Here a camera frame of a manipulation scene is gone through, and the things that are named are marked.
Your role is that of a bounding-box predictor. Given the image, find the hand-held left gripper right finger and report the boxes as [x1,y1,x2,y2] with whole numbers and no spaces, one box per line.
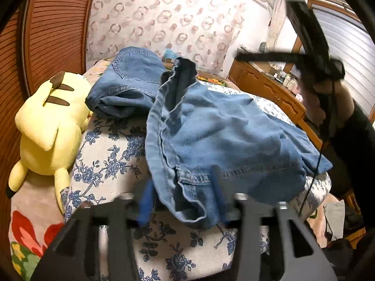
[211,165,337,281]

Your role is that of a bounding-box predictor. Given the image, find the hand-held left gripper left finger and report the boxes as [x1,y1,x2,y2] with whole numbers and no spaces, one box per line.
[29,178,156,281]

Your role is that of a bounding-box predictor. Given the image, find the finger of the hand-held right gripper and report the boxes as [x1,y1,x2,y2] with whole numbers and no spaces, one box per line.
[285,0,333,65]
[236,50,308,71]

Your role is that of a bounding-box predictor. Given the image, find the light blue denim pants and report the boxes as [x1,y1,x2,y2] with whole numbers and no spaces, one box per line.
[146,57,334,230]

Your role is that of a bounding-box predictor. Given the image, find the person's right forearm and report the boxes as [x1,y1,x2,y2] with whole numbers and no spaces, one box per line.
[322,100,375,201]

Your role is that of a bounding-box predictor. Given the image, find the folded dark blue denim pants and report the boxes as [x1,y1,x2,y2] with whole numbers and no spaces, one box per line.
[85,46,167,119]

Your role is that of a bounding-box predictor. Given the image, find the person's right hand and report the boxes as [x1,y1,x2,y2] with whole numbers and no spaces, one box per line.
[302,79,356,131]

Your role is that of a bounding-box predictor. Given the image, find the wooden sideboard cabinet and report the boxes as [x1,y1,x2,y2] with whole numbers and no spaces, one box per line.
[229,59,326,150]

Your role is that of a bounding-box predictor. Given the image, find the group of toiletry bottles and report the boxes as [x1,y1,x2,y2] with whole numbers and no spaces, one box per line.
[275,70,303,94]

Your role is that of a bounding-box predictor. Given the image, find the beige tied side curtain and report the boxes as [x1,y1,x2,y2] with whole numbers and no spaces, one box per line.
[268,0,293,47]

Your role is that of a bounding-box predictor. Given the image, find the grey window blind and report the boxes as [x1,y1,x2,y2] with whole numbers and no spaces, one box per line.
[307,3,375,123]

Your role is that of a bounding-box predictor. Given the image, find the blue item on small box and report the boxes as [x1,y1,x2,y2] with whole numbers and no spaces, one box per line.
[163,48,180,63]

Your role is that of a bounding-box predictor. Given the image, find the circle patterned curtain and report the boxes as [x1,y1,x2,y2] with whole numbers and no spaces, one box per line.
[86,0,274,78]

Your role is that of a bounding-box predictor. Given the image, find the pink cloth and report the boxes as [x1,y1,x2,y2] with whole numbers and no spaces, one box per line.
[306,193,348,248]

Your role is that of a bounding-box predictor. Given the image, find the colourful floral bedspread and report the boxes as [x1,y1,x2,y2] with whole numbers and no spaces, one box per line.
[7,59,235,281]

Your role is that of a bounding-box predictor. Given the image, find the yellow plush toy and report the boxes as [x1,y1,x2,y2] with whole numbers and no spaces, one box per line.
[6,72,94,214]

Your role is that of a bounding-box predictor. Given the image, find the black cable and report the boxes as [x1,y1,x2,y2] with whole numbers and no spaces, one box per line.
[299,79,336,218]

